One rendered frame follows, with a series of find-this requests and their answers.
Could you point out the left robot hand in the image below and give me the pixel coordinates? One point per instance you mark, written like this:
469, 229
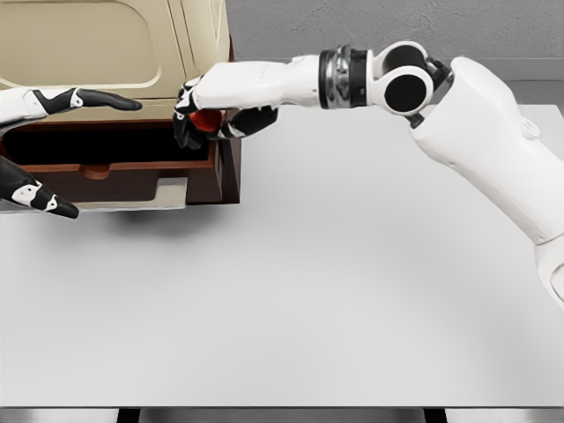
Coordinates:
106, 101

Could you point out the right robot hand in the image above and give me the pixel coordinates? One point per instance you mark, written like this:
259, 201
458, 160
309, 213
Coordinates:
238, 83

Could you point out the orange switch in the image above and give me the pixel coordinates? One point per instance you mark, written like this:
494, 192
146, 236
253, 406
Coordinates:
207, 120

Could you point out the brown cabinet drawer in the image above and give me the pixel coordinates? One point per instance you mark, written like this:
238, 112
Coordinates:
132, 171

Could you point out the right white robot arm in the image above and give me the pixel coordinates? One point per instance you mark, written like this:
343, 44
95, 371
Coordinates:
476, 132

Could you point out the cream and brown cabinet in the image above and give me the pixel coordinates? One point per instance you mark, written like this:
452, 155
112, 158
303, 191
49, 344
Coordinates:
88, 44

